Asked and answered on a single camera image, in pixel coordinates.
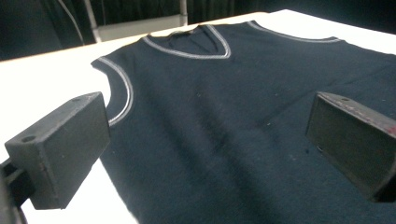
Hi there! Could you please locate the dark curtain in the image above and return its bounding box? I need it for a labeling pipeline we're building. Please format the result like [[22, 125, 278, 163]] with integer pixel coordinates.
[[0, 0, 396, 62]]

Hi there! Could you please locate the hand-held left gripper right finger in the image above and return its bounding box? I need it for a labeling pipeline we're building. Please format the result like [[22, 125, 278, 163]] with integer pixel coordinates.
[[304, 91, 396, 203]]

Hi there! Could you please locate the metal stand frame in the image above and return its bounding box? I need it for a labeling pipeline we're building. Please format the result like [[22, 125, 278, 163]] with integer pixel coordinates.
[[83, 0, 189, 44]]

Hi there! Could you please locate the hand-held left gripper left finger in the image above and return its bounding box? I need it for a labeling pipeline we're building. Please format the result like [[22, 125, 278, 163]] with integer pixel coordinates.
[[4, 91, 112, 211]]

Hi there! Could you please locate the navy knit vest white trim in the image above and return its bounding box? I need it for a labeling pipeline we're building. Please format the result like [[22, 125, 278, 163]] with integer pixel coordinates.
[[91, 20, 396, 224]]

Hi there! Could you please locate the white cable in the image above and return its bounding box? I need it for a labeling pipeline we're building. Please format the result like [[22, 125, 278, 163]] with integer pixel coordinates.
[[57, 0, 86, 45]]

